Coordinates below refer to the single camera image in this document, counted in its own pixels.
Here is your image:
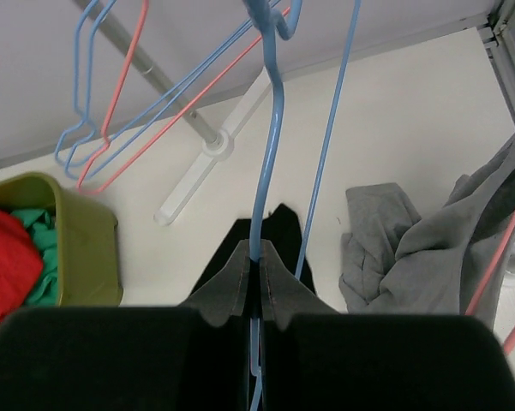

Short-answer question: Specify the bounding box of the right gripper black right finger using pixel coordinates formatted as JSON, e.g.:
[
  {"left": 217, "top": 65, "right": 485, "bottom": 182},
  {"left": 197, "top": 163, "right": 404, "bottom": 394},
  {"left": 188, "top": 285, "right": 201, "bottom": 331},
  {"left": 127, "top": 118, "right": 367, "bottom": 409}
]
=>
[{"left": 260, "top": 241, "right": 515, "bottom": 410}]

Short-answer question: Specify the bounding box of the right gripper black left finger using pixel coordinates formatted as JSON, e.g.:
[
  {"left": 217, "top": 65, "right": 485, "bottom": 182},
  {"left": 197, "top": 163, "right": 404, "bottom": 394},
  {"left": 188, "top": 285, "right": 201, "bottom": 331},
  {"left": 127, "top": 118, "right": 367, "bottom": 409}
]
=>
[{"left": 0, "top": 241, "right": 250, "bottom": 410}]

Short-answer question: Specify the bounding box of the blue hanger with black top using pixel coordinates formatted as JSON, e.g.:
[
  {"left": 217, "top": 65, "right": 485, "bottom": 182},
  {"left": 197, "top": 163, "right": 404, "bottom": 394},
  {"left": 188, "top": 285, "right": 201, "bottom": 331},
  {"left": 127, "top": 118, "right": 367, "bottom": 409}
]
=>
[{"left": 239, "top": 0, "right": 363, "bottom": 411}]

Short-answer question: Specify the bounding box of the black tank top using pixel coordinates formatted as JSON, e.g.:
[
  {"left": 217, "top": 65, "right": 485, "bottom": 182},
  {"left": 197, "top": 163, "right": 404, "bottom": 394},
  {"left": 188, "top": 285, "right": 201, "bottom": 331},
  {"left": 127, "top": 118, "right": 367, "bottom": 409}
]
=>
[{"left": 189, "top": 204, "right": 302, "bottom": 297}]

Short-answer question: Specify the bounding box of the grey tank top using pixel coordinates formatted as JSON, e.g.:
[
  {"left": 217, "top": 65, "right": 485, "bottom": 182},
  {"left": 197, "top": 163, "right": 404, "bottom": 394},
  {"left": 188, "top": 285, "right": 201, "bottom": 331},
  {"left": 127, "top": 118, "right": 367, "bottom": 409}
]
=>
[{"left": 339, "top": 134, "right": 515, "bottom": 314}]

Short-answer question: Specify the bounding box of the green tank top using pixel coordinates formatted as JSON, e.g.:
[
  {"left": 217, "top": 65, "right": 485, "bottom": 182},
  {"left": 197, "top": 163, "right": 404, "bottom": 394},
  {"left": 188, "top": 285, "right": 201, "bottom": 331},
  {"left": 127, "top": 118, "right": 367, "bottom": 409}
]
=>
[{"left": 10, "top": 208, "right": 59, "bottom": 307}]

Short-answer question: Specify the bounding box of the red tank top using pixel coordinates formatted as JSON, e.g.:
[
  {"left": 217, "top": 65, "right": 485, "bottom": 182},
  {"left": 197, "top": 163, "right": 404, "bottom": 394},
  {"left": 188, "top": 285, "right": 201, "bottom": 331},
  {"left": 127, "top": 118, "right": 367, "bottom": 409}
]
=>
[{"left": 0, "top": 210, "right": 43, "bottom": 323}]

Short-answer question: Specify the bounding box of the pink hanger with grey top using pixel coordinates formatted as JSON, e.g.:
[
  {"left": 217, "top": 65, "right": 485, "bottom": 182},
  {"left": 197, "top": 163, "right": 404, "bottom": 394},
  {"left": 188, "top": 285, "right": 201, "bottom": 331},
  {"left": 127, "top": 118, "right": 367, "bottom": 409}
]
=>
[{"left": 464, "top": 175, "right": 515, "bottom": 355}]

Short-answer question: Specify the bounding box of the olive green plastic basket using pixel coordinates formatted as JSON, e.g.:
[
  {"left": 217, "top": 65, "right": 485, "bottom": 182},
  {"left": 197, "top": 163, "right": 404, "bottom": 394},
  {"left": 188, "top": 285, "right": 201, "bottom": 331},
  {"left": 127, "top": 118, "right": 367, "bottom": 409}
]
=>
[{"left": 0, "top": 172, "right": 123, "bottom": 307}]

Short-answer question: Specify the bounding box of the silver white clothes rack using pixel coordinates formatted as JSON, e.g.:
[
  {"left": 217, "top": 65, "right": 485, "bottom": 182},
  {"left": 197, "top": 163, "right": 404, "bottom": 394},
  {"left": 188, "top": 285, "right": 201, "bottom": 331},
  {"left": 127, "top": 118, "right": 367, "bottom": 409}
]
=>
[{"left": 57, "top": 1, "right": 270, "bottom": 226}]

